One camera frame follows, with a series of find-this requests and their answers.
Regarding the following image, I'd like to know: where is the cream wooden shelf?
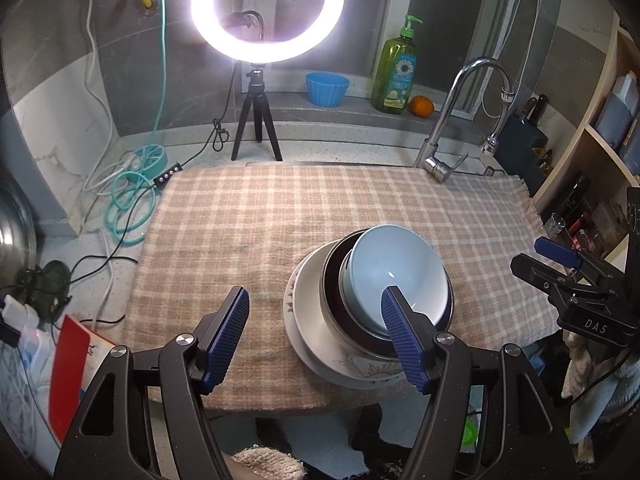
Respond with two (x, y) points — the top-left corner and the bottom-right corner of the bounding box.
(532, 15), (640, 261)

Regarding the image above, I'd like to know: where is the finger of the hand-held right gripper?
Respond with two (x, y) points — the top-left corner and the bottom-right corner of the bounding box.
(510, 254), (581, 311)
(534, 236), (626, 286)

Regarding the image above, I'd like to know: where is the floral white plate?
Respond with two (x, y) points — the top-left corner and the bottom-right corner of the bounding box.
(283, 260), (431, 391)

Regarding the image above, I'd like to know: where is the dark green scrubber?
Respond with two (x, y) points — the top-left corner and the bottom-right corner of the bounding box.
(22, 260), (73, 321)

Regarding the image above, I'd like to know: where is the black bottle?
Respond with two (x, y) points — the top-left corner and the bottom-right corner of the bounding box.
(560, 172), (591, 226)

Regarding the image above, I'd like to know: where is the white window frame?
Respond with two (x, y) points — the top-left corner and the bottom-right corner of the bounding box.
(240, 0), (506, 111)

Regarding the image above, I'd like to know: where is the ring light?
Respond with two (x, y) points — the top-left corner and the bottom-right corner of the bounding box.
(191, 0), (346, 63)

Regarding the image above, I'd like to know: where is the black inline controller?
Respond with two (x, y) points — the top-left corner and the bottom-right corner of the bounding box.
(154, 161), (182, 186)

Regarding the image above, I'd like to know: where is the green plastic item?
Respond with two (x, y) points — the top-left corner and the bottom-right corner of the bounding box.
(462, 415), (481, 448)

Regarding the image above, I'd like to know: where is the person's right hand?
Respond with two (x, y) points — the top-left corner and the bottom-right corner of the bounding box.
(561, 330), (603, 401)

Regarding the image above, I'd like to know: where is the white plastic bag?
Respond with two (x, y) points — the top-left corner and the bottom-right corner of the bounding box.
(0, 295), (56, 401)

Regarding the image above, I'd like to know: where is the red packet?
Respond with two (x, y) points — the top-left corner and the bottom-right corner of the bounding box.
(47, 314), (118, 443)

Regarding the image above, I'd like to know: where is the large steel bowl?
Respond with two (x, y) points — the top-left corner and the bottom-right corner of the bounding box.
(320, 232), (456, 343)

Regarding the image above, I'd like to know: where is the checkered beige cloth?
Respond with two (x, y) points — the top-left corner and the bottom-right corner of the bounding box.
(120, 165), (561, 408)

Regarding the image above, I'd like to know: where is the person's right forearm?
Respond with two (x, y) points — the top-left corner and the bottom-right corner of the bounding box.
(595, 345), (640, 416)

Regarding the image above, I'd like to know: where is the steel pot lid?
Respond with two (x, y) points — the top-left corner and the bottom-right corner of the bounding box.
(0, 170), (40, 301)

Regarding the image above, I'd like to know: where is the white cable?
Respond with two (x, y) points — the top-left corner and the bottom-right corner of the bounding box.
(82, 0), (151, 196)

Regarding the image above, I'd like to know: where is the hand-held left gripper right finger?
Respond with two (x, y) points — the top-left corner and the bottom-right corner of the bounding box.
(381, 285), (583, 480)

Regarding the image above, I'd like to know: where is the person's left hand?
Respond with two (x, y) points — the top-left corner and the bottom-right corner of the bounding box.
(231, 446), (307, 480)

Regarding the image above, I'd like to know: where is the blue ribbed cup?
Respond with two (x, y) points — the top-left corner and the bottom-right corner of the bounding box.
(305, 72), (350, 107)

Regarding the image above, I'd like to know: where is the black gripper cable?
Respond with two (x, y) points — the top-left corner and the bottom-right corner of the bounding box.
(560, 355), (631, 403)

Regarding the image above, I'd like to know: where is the chrome faucet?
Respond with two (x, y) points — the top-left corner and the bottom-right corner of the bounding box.
(414, 57), (516, 185)

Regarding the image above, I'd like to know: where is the teal hose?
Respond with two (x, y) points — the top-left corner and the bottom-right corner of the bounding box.
(107, 0), (168, 246)

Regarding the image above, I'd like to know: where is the white ceramic bowl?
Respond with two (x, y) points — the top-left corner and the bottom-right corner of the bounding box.
(346, 225), (448, 328)

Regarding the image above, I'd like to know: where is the green dish soap bottle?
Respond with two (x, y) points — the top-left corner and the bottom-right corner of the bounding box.
(371, 14), (425, 115)

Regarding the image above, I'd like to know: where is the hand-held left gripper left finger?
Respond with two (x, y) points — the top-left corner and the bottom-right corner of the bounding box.
(52, 286), (251, 480)

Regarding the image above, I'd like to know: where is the dark blue knife block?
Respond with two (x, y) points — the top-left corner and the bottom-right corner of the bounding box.
(492, 115), (553, 186)

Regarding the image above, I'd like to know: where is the small steel bowl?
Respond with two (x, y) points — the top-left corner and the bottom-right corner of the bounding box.
(339, 232), (453, 336)

